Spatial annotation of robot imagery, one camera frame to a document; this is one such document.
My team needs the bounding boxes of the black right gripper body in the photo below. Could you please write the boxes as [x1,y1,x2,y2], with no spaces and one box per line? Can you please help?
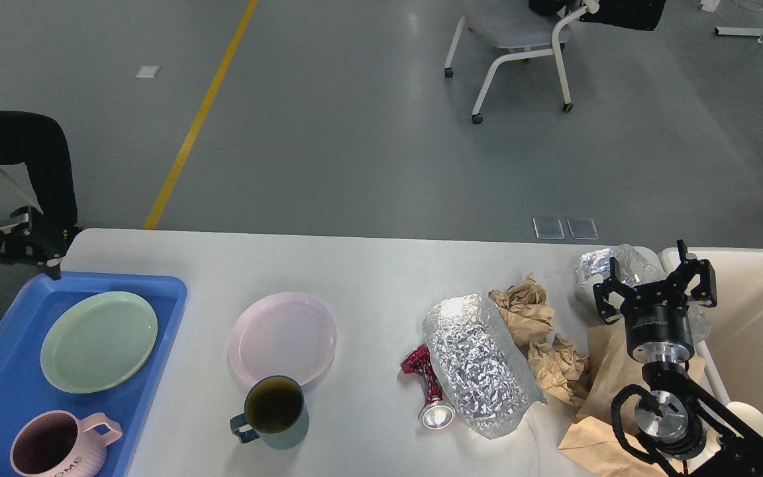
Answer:
[620,285,695,362]

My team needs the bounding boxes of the teal mug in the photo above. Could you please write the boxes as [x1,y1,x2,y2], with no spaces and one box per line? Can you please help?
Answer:
[229,375,309,450]

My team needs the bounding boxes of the crushed red can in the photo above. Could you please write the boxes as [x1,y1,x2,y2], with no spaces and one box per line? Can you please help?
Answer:
[400,344,456,431]

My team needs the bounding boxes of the light green plate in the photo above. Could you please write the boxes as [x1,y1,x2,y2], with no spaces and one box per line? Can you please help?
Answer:
[40,291,158,394]

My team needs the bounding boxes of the crumpled brown paper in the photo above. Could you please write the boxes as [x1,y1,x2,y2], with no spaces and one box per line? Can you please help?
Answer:
[488,274,555,355]
[527,333,589,408]

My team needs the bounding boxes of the walking person black sneakers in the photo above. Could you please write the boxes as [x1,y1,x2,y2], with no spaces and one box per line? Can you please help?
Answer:
[528,1,666,31]

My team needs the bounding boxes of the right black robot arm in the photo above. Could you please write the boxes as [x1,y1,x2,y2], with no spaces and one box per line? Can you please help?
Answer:
[593,240,763,476]

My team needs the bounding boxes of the large silver foil bag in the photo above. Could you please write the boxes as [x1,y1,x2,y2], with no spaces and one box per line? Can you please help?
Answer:
[422,295,547,440]

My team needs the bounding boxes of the grey white office chair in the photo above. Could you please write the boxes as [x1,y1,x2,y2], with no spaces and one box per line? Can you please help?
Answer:
[443,1,600,125]

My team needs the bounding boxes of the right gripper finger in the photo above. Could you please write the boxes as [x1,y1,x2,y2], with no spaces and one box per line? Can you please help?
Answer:
[663,240,718,310]
[593,257,633,324]

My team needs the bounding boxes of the crumpled brown paper lower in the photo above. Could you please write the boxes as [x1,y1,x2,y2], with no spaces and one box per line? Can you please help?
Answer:
[527,333,589,408]

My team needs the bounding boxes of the white paper cup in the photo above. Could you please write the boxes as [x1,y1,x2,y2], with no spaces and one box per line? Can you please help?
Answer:
[726,401,763,437]

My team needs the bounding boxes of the small silver foil bag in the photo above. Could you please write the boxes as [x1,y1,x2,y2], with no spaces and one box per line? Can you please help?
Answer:
[576,244,711,343]

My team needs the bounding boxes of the flat brown paper bag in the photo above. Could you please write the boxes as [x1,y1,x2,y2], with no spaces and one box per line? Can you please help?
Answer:
[558,323,707,477]

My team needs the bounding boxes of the person in black left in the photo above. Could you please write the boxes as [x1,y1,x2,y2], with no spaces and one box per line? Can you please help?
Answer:
[0,111,82,246]

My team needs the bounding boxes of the crumpled brown paper upper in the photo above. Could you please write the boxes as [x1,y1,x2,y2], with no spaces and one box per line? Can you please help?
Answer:
[488,274,555,355]

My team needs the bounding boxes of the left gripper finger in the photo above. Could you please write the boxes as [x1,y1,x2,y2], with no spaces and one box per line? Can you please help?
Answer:
[0,207,66,280]

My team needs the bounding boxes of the pink ribbed mug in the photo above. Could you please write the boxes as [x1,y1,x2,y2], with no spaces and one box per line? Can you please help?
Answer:
[9,410,123,476]

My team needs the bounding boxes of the blue plastic tray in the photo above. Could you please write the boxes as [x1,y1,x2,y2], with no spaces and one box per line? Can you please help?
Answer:
[0,272,187,476]

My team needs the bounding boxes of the beige plastic bin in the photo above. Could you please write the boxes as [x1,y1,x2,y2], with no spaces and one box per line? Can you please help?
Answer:
[658,248,763,472]

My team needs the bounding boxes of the pink plate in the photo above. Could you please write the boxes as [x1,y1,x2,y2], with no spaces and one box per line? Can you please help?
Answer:
[228,292,337,386]

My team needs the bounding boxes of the white desk leg base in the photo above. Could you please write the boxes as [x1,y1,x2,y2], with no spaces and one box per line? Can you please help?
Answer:
[715,0,763,42]

